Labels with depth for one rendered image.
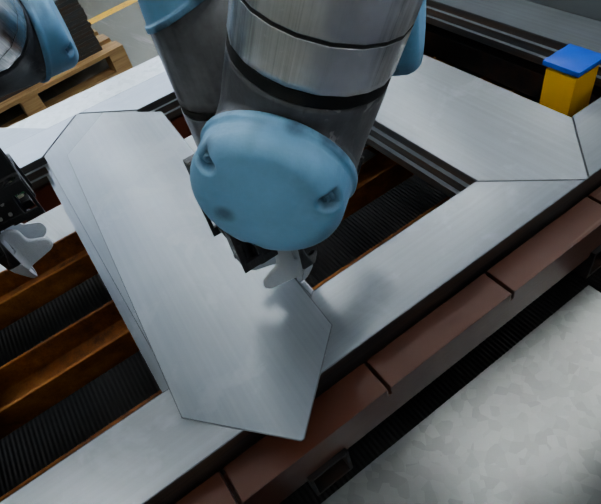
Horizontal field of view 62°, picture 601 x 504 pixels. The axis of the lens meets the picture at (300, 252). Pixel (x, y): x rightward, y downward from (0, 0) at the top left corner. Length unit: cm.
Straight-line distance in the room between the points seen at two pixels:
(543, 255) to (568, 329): 16
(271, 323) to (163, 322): 13
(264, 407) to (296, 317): 11
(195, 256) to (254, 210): 44
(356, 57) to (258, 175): 6
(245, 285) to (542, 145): 43
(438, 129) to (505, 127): 9
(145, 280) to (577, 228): 53
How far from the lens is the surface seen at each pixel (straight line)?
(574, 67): 85
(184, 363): 57
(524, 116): 80
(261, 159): 21
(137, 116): 99
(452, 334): 57
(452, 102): 83
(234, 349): 56
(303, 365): 53
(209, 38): 36
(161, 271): 67
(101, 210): 80
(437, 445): 67
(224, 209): 23
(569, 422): 71
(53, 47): 47
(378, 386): 54
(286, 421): 50
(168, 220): 73
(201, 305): 61
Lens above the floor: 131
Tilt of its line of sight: 47 degrees down
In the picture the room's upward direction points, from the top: 15 degrees counter-clockwise
